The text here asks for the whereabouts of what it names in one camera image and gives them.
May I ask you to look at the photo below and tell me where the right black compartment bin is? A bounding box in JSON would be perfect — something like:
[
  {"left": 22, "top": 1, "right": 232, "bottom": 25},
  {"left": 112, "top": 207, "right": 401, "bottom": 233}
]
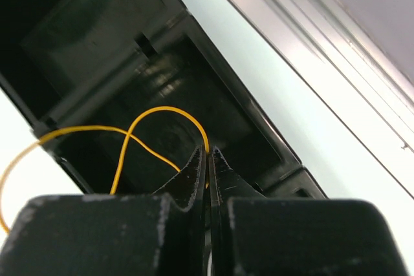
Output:
[{"left": 1, "top": 0, "right": 324, "bottom": 198}]

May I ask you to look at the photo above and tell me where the right aluminium frame post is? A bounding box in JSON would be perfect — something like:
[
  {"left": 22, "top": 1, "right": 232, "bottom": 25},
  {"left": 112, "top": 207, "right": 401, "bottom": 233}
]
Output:
[{"left": 229, "top": 0, "right": 413, "bottom": 193}]

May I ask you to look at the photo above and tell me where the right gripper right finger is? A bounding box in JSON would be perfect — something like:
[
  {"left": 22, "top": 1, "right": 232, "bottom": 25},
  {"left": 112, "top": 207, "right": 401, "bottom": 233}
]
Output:
[{"left": 208, "top": 148, "right": 408, "bottom": 275}]

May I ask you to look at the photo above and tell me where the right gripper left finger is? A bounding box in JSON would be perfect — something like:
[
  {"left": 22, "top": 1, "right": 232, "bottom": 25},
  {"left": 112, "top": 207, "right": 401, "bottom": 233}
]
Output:
[{"left": 1, "top": 147, "right": 206, "bottom": 275}]

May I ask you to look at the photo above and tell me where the yellow wire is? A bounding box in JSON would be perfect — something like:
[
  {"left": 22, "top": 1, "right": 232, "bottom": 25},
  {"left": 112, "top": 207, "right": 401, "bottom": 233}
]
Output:
[{"left": 0, "top": 105, "right": 210, "bottom": 235}]

